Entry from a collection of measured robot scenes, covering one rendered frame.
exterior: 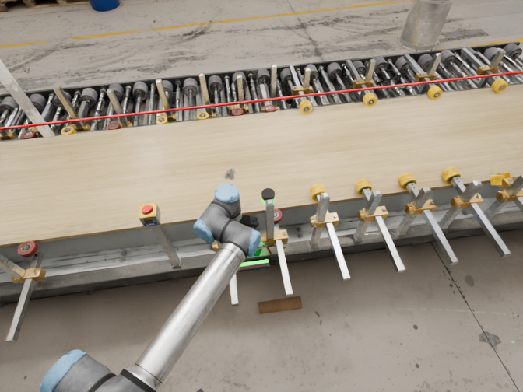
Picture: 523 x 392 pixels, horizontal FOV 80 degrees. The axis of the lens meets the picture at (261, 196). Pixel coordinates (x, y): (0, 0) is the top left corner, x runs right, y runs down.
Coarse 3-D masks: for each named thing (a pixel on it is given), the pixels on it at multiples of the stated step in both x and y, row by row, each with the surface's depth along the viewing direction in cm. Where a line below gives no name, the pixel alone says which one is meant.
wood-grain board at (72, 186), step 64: (128, 128) 209; (192, 128) 207; (256, 128) 206; (320, 128) 204; (384, 128) 203; (448, 128) 201; (512, 128) 200; (0, 192) 178; (64, 192) 177; (128, 192) 176; (192, 192) 175; (256, 192) 174; (384, 192) 171
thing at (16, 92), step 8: (0, 64) 168; (0, 72) 169; (8, 72) 173; (0, 80) 172; (8, 80) 173; (8, 88) 176; (16, 88) 178; (16, 96) 181; (24, 96) 184; (24, 104) 185; (32, 104) 190; (32, 112) 190; (32, 120) 194; (40, 120) 197; (40, 128) 200; (48, 128) 204; (48, 136) 205
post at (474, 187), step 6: (474, 180) 149; (468, 186) 153; (474, 186) 149; (480, 186) 148; (468, 192) 153; (474, 192) 152; (462, 198) 158; (468, 198) 156; (450, 210) 168; (456, 210) 164; (444, 216) 173; (450, 216) 169; (444, 222) 174; (450, 222) 174
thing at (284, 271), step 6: (276, 228) 164; (276, 240) 160; (276, 246) 158; (282, 246) 158; (282, 252) 155; (282, 258) 153; (282, 264) 151; (282, 270) 150; (282, 276) 150; (288, 276) 148; (288, 282) 146; (288, 288) 144; (288, 294) 143
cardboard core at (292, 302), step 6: (270, 300) 221; (276, 300) 220; (282, 300) 219; (288, 300) 219; (294, 300) 219; (300, 300) 219; (258, 306) 223; (264, 306) 217; (270, 306) 217; (276, 306) 217; (282, 306) 217; (288, 306) 218; (294, 306) 218; (300, 306) 219; (264, 312) 217; (270, 312) 218
